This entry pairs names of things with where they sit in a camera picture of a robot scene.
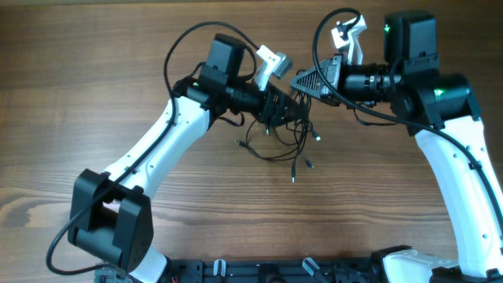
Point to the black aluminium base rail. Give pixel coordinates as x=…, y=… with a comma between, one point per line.
x=267, y=270

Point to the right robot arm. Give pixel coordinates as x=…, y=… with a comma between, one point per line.
x=442, y=113

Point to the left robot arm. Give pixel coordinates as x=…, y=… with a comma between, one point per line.
x=112, y=210

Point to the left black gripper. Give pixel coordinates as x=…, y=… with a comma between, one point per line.
x=273, y=117

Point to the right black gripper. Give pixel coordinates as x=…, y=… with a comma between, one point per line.
x=330, y=71

